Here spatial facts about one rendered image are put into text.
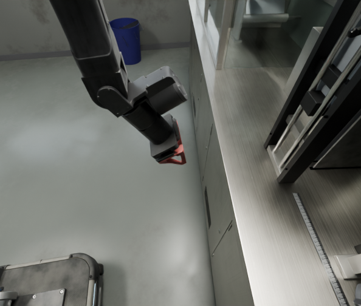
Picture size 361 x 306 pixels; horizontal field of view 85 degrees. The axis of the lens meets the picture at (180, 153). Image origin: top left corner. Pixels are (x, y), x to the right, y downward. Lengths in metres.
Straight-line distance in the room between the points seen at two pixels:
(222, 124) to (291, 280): 0.54
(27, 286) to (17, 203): 0.78
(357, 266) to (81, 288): 1.14
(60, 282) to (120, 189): 0.71
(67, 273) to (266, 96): 1.34
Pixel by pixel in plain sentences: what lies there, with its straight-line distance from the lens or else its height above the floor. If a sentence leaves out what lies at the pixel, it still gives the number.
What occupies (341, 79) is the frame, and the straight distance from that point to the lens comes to 0.53.
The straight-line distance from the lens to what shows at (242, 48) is 1.15.
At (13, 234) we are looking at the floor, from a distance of 1.92.
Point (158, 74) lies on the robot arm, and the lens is 0.36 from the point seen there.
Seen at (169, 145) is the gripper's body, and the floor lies 1.13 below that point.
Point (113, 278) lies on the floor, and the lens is 1.52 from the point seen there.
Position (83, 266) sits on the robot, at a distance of 1.33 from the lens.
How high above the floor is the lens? 1.45
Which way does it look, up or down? 52 degrees down
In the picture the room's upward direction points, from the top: straight up
